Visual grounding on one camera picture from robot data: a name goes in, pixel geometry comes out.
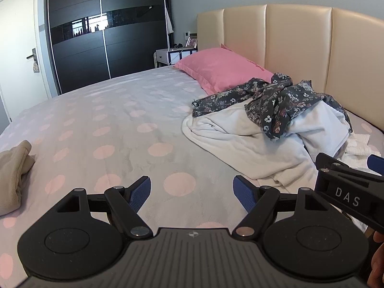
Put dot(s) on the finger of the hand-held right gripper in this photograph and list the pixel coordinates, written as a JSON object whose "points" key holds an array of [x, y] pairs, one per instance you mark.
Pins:
{"points": [[376, 164], [331, 162]]}

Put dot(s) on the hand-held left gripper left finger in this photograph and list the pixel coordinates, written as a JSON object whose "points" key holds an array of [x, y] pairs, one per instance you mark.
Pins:
{"points": [[140, 193]]}

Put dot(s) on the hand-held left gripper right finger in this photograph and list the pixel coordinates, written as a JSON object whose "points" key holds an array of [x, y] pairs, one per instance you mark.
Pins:
{"points": [[243, 193]]}

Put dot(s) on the dark floral pants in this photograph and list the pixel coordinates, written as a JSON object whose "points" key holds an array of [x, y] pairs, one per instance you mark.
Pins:
{"points": [[270, 105]]}

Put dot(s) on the person's right hand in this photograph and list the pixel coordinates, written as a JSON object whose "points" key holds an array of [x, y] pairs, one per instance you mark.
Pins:
{"points": [[378, 268]]}

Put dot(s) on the white textured cloth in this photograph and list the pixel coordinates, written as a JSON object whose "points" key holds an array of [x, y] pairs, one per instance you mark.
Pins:
{"points": [[358, 144]]}

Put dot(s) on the light blue garment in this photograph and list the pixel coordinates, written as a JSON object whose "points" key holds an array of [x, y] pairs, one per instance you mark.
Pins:
{"points": [[324, 126]]}

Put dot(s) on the white fleece garment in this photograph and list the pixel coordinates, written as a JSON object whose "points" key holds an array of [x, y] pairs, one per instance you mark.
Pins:
{"points": [[240, 138]]}

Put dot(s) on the bed with polka dot sheet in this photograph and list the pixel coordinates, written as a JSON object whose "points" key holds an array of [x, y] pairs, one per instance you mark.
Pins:
{"points": [[105, 111]]}

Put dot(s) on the beige folded cloth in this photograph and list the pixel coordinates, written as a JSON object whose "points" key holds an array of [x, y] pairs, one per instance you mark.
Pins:
{"points": [[13, 180]]}

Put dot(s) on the pink pillow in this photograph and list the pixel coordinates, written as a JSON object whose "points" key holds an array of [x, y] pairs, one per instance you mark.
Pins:
{"points": [[222, 66]]}

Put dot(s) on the cream padded headboard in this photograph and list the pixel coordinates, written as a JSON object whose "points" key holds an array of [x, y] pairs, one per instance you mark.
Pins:
{"points": [[300, 36]]}

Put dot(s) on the white nightstand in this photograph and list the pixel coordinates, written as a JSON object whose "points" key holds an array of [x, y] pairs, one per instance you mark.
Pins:
{"points": [[163, 55]]}

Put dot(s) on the black sliding wardrobe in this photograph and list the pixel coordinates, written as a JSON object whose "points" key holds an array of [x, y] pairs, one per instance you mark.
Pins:
{"points": [[90, 51]]}

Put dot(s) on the small hanging pouch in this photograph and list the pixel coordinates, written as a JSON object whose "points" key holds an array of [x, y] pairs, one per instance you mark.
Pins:
{"points": [[36, 66]]}

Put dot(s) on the white hanging cloth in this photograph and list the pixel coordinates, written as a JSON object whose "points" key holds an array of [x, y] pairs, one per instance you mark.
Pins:
{"points": [[169, 21]]}

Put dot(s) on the white door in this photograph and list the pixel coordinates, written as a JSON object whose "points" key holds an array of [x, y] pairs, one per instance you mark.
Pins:
{"points": [[18, 36]]}

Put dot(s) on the photo frame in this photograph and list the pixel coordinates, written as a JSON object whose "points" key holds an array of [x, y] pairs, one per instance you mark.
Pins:
{"points": [[191, 42]]}

